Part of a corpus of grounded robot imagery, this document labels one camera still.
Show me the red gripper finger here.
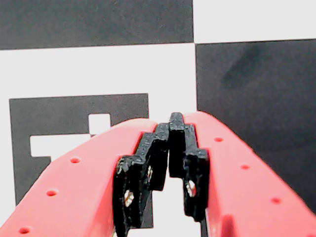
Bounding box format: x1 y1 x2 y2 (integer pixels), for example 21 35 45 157
0 119 170 237
168 111 316 237

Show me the checkerboard marker mat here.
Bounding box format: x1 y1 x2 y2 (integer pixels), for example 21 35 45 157
0 0 316 237

